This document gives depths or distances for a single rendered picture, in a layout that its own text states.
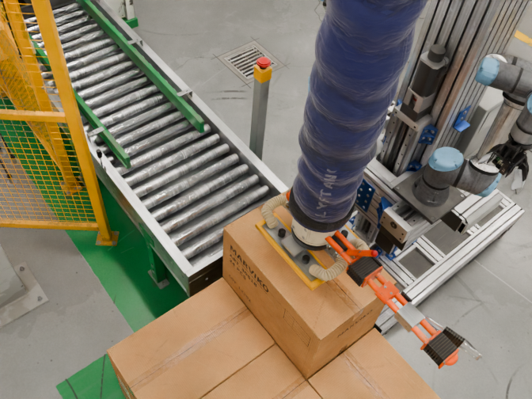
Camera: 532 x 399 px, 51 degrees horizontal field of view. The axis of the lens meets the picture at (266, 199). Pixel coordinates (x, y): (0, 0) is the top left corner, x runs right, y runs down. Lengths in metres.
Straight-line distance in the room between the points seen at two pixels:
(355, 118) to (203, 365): 1.34
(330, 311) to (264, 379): 0.47
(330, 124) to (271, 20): 3.45
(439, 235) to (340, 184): 1.72
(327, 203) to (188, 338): 0.99
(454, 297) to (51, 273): 2.29
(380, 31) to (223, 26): 3.58
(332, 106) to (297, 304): 0.89
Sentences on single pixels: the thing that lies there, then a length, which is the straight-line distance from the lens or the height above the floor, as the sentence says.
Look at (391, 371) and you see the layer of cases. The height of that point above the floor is 0.54.
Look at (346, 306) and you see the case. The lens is 2.13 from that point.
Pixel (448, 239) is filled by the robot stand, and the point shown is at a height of 0.21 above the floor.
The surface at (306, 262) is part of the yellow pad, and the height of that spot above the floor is 1.09.
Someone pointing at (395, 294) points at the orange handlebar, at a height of 1.20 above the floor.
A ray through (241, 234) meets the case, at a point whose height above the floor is 0.94.
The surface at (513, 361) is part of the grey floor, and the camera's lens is 3.40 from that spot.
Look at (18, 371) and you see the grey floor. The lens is 3.16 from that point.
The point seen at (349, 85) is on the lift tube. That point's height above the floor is 1.91.
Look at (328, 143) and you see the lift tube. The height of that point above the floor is 1.70.
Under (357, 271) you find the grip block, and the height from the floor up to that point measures 1.21.
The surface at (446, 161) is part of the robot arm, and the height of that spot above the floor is 1.27.
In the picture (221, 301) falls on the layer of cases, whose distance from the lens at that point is 2.54.
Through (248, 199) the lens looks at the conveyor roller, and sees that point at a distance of 2.85.
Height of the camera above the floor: 2.81
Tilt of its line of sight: 53 degrees down
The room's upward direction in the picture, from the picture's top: 7 degrees clockwise
